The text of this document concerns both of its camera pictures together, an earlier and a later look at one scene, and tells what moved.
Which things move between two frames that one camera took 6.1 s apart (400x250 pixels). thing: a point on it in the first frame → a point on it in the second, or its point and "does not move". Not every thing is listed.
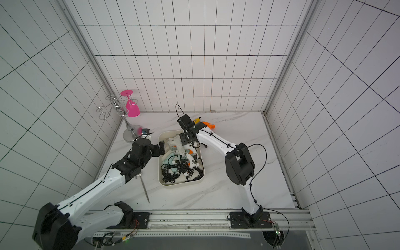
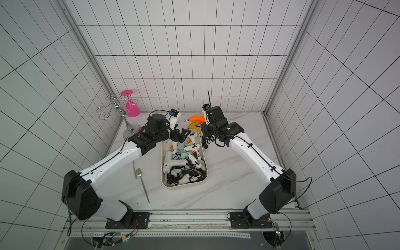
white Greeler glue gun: [176, 144] → [169, 163]
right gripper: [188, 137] → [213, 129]
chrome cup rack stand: [131, 132] does not move
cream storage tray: [178, 163] does not move
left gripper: [157, 152] → [183, 136]
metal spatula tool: [139, 176] does not move
